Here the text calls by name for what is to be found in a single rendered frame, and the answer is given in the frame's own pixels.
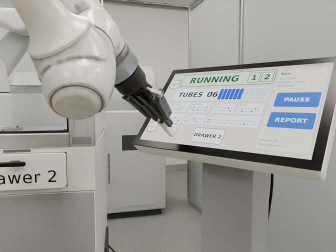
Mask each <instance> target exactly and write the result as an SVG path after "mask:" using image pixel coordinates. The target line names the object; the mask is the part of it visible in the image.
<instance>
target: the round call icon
mask: <svg viewBox="0 0 336 252"><path fill-rule="evenodd" d="M158 126H159V124H158V123H157V121H154V120H151V121H150V122H149V124H148V126H147V127H146V129H145V131H144V132H149V133H155V132H156V130H157V128H158Z"/></svg>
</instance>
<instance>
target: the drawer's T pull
mask: <svg viewBox="0 0 336 252"><path fill-rule="evenodd" d="M25 165H26V162H24V161H20V160H11V161H9V162H0V168H3V167H24V166H25Z"/></svg>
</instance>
